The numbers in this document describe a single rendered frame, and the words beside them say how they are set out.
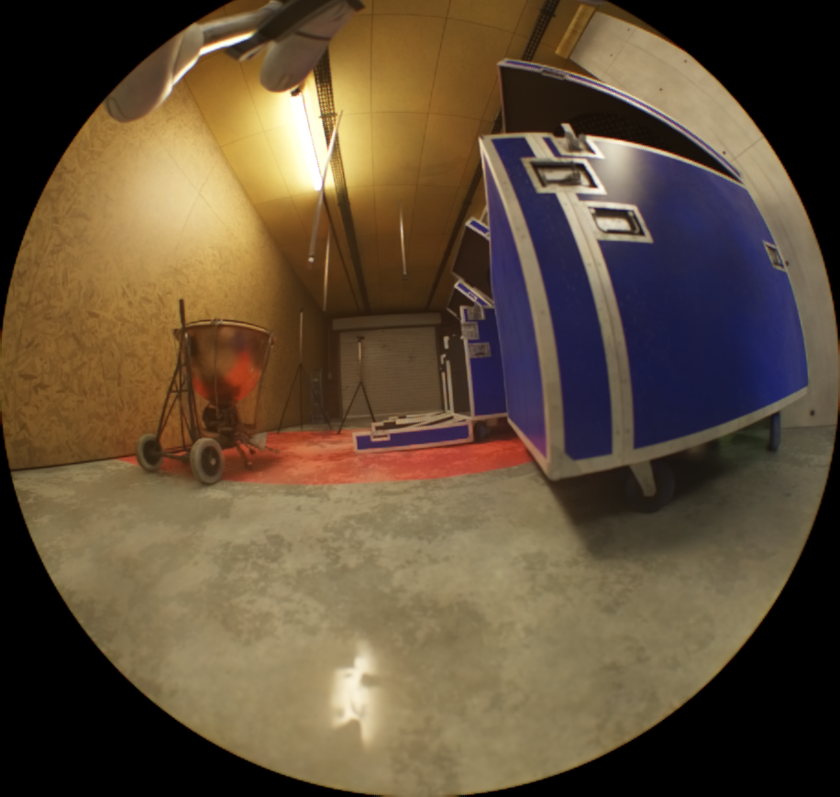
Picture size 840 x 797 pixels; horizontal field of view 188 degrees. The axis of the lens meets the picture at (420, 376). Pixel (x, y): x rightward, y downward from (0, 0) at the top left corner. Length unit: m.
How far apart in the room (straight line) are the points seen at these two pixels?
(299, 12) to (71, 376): 1.98
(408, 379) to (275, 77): 7.48
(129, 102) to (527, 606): 1.04
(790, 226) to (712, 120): 0.66
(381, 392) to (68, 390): 7.17
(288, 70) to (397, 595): 0.95
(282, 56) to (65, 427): 1.97
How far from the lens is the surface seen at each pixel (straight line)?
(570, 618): 0.42
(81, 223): 2.29
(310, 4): 0.46
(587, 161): 0.75
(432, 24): 2.96
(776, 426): 1.14
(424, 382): 7.67
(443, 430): 1.70
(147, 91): 0.66
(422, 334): 7.94
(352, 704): 0.35
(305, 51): 0.63
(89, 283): 2.22
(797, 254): 1.58
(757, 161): 1.75
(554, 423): 0.43
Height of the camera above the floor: 0.31
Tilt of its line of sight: 6 degrees up
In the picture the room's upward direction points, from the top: 4 degrees counter-clockwise
